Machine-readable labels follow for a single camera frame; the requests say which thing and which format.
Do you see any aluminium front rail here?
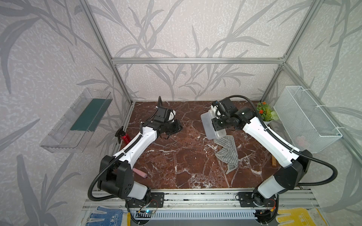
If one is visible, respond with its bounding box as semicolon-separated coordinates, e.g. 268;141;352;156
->
81;189;320;211

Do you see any green sheet in shelf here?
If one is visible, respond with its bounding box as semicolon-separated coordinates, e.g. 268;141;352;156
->
70;98;112;132

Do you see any yellow work glove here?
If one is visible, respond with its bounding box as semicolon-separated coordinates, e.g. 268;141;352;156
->
275;208;328;226

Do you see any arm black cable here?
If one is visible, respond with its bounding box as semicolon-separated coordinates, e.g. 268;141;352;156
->
87;134;143;202
227;95;338;187

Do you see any pink item in basket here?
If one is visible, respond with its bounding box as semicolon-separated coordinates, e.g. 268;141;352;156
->
295;136;310;149

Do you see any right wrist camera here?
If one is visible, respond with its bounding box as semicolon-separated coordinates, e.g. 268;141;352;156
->
211;98;238;118

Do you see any pink cylinder handle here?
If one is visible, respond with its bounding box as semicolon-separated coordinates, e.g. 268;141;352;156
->
133;168;148;179

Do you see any potted plant white pot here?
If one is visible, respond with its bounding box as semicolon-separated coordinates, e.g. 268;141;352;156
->
257;102;279;125

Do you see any red spray bottle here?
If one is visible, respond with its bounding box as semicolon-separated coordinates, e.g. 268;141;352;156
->
115;126;131;145

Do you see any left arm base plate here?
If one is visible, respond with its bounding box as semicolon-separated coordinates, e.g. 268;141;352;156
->
126;192;165;208

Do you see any grey striped cloth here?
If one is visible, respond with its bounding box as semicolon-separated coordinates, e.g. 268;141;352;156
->
214;135;239;174

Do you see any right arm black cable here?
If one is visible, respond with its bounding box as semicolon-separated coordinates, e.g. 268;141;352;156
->
227;95;338;187

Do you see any white wire mesh basket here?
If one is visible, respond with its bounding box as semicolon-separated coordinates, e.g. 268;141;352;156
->
274;86;343;153

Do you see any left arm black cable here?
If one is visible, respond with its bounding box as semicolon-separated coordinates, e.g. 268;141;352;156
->
87;134;143;202

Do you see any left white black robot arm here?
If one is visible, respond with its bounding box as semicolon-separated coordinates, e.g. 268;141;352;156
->
88;119;183;202

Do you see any blue white work glove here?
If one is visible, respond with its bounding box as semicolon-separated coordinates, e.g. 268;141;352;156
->
85;206;128;226

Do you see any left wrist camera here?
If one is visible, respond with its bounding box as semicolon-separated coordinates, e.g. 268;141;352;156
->
154;106;176;122

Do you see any clear acrylic wall shelf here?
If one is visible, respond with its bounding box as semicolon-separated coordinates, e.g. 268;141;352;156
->
40;88;113;153

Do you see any translucent plastic lunch box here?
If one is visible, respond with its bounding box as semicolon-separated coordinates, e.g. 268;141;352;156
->
201;110;227;140

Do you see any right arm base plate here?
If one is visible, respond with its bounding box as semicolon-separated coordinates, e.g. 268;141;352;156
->
236;192;277;209

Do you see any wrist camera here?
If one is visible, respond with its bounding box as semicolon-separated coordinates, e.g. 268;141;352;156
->
154;106;176;122
211;98;238;118

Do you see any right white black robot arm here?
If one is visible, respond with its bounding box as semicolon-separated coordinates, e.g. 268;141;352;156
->
201;107;312;202

